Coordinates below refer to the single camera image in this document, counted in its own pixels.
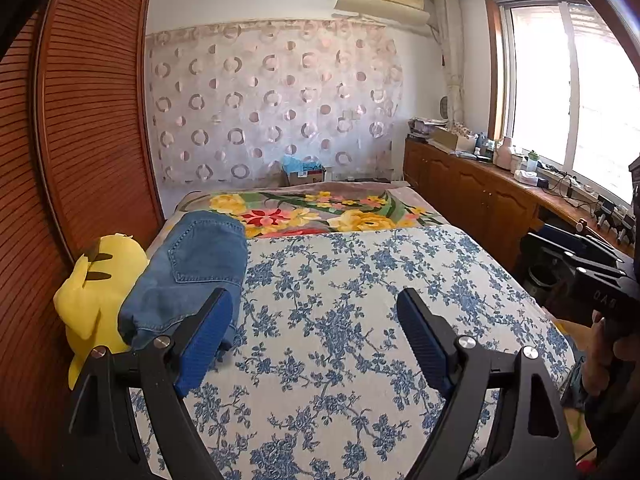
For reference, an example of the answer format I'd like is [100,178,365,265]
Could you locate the blue denim pants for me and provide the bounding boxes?
[117,210,248,361]

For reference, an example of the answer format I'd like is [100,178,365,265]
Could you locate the bed with blue floral cover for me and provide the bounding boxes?
[127,222,576,480]

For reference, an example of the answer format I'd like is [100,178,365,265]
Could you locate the cream tied window curtain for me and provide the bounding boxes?
[432,0,468,128]

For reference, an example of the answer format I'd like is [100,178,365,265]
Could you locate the stack of papers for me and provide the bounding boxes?
[407,117,446,141]

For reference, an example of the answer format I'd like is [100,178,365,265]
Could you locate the pink thermos jug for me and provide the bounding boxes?
[492,136,513,170]

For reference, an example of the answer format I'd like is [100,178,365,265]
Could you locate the cardboard box with blue contents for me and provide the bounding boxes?
[281,155,327,186]

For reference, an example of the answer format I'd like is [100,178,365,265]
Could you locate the yellow plush toy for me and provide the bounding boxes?
[53,232,150,391]

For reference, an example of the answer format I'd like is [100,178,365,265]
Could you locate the dark waste bin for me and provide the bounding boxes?
[525,260,561,306]

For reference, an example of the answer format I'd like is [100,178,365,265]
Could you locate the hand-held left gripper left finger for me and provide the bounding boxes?
[67,287,236,480]

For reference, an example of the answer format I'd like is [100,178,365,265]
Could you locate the person's right forearm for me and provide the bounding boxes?
[585,390,640,461]

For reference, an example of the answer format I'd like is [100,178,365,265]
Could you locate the wooden framed window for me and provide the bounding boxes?
[482,0,640,206]

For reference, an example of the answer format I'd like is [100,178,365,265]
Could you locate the black desktop device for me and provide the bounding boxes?
[596,200,640,246]

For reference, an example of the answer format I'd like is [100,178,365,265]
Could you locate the pink circle patterned wall curtain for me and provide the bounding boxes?
[145,17,406,186]

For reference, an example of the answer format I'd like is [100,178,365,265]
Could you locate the colourful flower print blanket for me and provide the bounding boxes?
[172,182,446,238]

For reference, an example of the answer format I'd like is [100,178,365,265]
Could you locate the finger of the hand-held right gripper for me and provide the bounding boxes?
[537,224,626,273]
[520,234,621,291]

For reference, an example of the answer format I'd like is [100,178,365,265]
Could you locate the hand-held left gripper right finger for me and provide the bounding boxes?
[395,287,578,480]

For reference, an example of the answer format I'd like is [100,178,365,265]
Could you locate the open flat cardboard box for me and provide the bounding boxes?
[430,127,476,153]

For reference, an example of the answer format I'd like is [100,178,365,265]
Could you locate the person's right hand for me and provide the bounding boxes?
[582,311,629,397]

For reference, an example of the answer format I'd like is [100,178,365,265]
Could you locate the white power strip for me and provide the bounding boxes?
[542,167,598,202]

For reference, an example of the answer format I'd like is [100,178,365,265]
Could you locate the wooden louvred wardrobe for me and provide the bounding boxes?
[0,0,166,461]

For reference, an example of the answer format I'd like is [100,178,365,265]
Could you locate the long wooden cabinet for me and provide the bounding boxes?
[402,137,640,281]

